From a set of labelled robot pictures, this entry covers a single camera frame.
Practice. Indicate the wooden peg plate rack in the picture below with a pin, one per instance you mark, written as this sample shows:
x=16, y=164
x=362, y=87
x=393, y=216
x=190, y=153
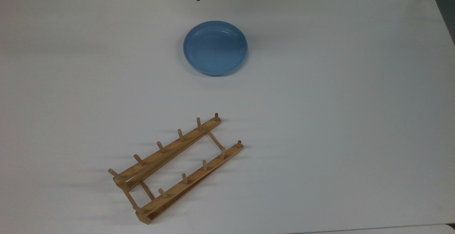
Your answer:
x=167, y=151

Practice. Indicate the blue round plate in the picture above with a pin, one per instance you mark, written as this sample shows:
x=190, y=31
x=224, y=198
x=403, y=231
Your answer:
x=215, y=49

